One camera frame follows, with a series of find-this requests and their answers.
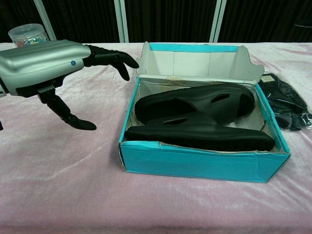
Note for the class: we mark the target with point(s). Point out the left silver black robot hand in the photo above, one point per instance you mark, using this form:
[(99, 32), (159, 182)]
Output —
[(41, 63)]

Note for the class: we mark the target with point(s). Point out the black rubber slipper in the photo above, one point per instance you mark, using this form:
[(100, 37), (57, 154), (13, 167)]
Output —
[(195, 139), (195, 100)]

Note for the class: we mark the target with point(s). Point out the white and teal shoebox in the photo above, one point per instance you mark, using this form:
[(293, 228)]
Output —
[(195, 165)]

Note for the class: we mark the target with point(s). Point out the clear jar with colourful clips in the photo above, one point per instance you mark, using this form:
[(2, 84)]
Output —
[(26, 34)]

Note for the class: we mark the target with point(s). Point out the pink velvet table cloth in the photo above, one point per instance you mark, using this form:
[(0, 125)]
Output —
[(73, 182)]

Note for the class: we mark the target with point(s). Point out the black pleated curtain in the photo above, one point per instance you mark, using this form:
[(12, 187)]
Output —
[(170, 19)]

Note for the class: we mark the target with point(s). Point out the black socks in plastic bag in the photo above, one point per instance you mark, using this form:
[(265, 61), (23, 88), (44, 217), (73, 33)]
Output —
[(285, 97)]

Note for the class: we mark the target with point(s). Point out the white frame post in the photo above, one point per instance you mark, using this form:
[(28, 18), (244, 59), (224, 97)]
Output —
[(219, 22), (47, 22), (122, 22)]

